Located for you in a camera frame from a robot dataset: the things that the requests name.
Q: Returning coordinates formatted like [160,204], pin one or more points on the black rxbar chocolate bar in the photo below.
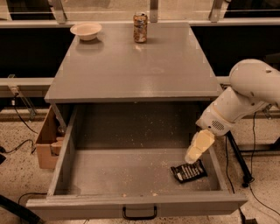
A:
[189,172]

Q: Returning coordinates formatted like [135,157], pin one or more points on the black object bottom left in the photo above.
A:
[20,211]

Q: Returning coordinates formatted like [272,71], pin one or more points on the metal window rail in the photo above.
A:
[31,87]

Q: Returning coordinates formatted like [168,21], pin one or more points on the cardboard box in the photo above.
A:
[49,141]

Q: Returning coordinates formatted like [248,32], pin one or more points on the black stand leg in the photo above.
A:
[247,177]

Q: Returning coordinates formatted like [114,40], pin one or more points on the brown drink can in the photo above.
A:
[140,21]

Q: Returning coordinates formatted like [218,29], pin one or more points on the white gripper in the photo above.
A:
[212,122]

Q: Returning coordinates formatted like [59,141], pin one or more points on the white bowl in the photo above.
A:
[86,31]

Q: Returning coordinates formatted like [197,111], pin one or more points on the grey cabinet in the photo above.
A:
[170,65]

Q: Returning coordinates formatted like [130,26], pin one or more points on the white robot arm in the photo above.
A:
[253,85]

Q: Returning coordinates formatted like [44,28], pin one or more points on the black drawer handle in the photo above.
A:
[139,214]

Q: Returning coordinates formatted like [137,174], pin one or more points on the open grey top drawer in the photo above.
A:
[117,155]

